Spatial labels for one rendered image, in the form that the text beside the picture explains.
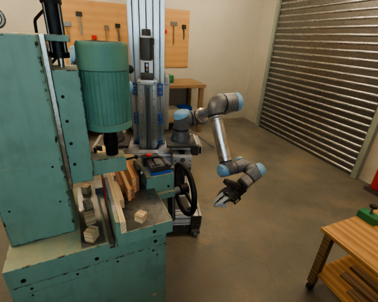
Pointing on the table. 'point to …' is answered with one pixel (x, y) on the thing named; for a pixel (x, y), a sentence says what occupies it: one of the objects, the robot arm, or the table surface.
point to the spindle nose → (111, 143)
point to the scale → (110, 196)
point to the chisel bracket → (108, 163)
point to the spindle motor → (104, 84)
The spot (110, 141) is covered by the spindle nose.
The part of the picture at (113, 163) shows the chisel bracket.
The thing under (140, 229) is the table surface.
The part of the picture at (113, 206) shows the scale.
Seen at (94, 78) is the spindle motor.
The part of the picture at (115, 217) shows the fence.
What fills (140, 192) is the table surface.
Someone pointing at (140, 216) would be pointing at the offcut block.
